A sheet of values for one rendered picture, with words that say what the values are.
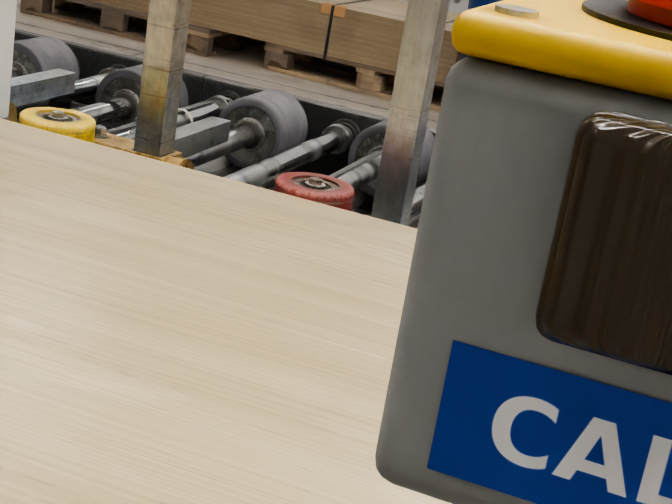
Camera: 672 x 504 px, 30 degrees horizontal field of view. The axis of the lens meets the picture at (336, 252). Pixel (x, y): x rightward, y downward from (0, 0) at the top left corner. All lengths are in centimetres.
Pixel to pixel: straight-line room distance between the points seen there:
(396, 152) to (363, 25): 507
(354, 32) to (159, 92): 500
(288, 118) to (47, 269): 95
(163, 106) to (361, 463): 80
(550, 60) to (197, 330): 72
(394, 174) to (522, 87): 120
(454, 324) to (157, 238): 88
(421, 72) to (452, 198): 117
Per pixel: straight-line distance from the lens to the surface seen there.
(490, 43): 16
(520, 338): 17
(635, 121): 16
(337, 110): 194
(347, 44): 646
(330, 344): 88
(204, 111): 191
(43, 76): 180
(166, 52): 145
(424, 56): 133
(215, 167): 188
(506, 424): 18
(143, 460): 70
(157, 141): 147
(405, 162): 135
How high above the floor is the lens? 124
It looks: 18 degrees down
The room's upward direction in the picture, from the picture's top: 10 degrees clockwise
